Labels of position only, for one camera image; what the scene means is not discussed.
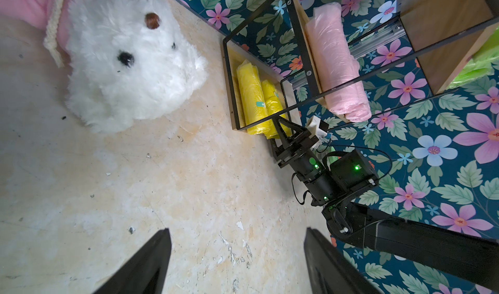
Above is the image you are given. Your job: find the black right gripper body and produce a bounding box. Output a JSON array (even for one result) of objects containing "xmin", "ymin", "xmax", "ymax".
[{"xmin": 270, "ymin": 130, "xmax": 324, "ymax": 177}]

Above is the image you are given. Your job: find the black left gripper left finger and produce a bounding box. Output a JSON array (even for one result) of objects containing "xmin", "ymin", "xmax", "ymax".
[{"xmin": 95, "ymin": 229, "xmax": 172, "ymax": 294}]

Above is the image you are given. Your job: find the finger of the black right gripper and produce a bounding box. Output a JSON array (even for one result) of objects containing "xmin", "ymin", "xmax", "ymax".
[{"xmin": 272, "ymin": 116, "xmax": 308, "ymax": 146}]

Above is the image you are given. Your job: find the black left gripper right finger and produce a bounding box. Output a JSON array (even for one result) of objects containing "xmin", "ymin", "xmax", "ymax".
[{"xmin": 304, "ymin": 228, "xmax": 379, "ymax": 293}]

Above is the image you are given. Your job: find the yellow trash bag roll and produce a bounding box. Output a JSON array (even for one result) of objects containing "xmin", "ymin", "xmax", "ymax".
[
  {"xmin": 237, "ymin": 60, "xmax": 268, "ymax": 125},
  {"xmin": 261, "ymin": 80, "xmax": 283, "ymax": 139}
]

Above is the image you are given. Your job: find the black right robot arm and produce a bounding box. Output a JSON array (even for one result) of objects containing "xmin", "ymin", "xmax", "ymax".
[{"xmin": 272, "ymin": 116, "xmax": 498, "ymax": 291}]

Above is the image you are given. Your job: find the white plush bunny pink shirt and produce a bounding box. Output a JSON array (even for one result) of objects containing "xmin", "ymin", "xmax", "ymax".
[{"xmin": 1, "ymin": 0, "xmax": 208, "ymax": 133}]

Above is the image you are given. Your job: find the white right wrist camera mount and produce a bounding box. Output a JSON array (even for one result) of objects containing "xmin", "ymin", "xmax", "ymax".
[{"xmin": 305, "ymin": 116, "xmax": 329, "ymax": 139}]

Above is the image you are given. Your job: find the wooden shelf black metal frame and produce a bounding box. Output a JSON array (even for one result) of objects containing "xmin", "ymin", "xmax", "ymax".
[{"xmin": 222, "ymin": 0, "xmax": 498, "ymax": 131}]

